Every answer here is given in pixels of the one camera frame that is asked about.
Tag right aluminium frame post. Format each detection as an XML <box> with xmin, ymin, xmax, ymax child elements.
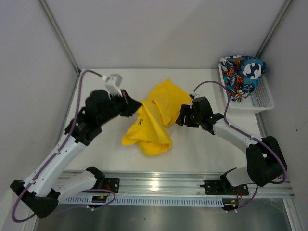
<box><xmin>256</xmin><ymin>0</ymin><xmax>295</xmax><ymax>58</ymax></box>

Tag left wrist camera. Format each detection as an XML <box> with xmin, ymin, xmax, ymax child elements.
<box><xmin>101</xmin><ymin>74</ymin><xmax>123</xmax><ymax>97</ymax></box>

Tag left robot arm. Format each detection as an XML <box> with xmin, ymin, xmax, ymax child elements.
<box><xmin>10</xmin><ymin>90</ymin><xmax>142</xmax><ymax>223</ymax></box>

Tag white slotted cable duct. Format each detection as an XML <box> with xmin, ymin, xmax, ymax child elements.
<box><xmin>60</xmin><ymin>194</ymin><xmax>236</xmax><ymax>207</ymax></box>

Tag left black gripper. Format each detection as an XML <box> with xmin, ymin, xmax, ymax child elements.
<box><xmin>98</xmin><ymin>89</ymin><xmax>142</xmax><ymax>126</ymax></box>

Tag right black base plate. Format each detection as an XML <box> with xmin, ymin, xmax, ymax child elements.
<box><xmin>199</xmin><ymin>180</ymin><xmax>249</xmax><ymax>196</ymax></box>

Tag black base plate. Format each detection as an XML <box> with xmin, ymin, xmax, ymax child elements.
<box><xmin>199</xmin><ymin>180</ymin><xmax>249</xmax><ymax>196</ymax></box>
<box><xmin>96</xmin><ymin>178</ymin><xmax>120</xmax><ymax>193</ymax></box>

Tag aluminium mounting rail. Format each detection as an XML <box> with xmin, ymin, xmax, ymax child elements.
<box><xmin>57</xmin><ymin>170</ymin><xmax>295</xmax><ymax>198</ymax></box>

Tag white plastic basket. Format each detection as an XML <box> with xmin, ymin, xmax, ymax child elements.
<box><xmin>229</xmin><ymin>75</ymin><xmax>275</xmax><ymax>113</ymax></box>

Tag patterned blue orange shorts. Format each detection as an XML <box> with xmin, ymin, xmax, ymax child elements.
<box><xmin>219</xmin><ymin>55</ymin><xmax>267</xmax><ymax>102</ymax></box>

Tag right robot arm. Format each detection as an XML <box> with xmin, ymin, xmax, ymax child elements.
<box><xmin>176</xmin><ymin>97</ymin><xmax>287</xmax><ymax>195</ymax></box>

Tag left aluminium frame post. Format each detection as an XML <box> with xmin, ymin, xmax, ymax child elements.
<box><xmin>37</xmin><ymin>0</ymin><xmax>80</xmax><ymax>74</ymax></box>

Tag yellow shorts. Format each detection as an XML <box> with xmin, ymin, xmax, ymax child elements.
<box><xmin>122</xmin><ymin>79</ymin><xmax>191</xmax><ymax>156</ymax></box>

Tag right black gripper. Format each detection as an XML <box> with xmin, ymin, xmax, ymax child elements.
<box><xmin>175</xmin><ymin>104</ymin><xmax>202</xmax><ymax>128</ymax></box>

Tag aluminium frame post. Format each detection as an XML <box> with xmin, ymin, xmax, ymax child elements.
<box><xmin>37</xmin><ymin>0</ymin><xmax>80</xmax><ymax>74</ymax></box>
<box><xmin>256</xmin><ymin>0</ymin><xmax>295</xmax><ymax>58</ymax></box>

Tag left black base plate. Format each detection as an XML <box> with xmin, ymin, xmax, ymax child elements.
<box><xmin>96</xmin><ymin>178</ymin><xmax>120</xmax><ymax>193</ymax></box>

